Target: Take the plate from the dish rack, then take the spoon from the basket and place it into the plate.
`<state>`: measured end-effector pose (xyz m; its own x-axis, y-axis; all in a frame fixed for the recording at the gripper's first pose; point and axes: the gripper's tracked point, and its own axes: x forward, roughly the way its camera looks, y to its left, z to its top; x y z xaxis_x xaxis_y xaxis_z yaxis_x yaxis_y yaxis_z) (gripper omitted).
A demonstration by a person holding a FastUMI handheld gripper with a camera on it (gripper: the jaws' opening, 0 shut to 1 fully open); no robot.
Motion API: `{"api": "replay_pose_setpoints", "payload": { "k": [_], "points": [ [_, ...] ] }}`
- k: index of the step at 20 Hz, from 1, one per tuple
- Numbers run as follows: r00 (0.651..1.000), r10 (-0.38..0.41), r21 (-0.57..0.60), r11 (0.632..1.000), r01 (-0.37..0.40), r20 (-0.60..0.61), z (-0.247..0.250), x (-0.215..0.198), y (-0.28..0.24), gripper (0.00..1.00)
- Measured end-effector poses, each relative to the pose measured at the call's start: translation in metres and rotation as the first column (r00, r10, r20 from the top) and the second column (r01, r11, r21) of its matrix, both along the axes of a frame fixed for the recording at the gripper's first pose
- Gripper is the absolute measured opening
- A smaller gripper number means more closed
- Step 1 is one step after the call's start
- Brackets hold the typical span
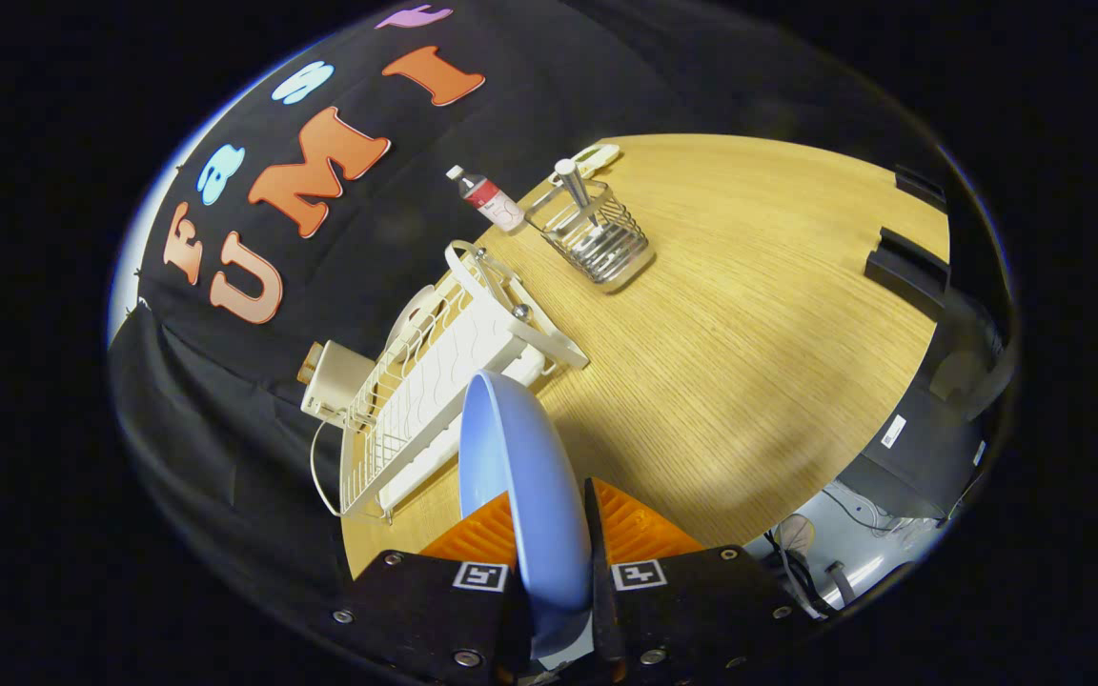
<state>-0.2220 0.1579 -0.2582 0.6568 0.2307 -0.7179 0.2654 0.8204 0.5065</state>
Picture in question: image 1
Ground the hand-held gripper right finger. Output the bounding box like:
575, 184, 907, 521
584, 476, 822, 686

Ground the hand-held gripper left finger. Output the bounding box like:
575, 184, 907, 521
332, 491, 536, 686

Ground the blue plate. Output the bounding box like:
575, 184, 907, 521
458, 370, 596, 663

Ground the white wire dish rack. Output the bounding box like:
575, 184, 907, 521
311, 240, 590, 520

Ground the metal wire basket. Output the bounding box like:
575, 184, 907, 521
523, 176, 653, 293

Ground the metal spoon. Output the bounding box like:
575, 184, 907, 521
554, 158, 607, 244

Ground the beige round plate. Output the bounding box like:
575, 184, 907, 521
385, 284, 445, 353

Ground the white divided dish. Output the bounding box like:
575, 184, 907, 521
549, 144, 622, 187

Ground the white toaster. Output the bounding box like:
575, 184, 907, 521
298, 340, 378, 427

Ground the black box white label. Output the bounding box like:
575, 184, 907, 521
835, 381, 988, 520

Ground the clear bottle red label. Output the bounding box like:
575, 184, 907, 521
446, 165, 526, 233

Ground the black cable bundle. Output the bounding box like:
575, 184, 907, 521
763, 514, 855, 615

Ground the black table edge bracket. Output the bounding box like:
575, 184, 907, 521
864, 227, 950, 304

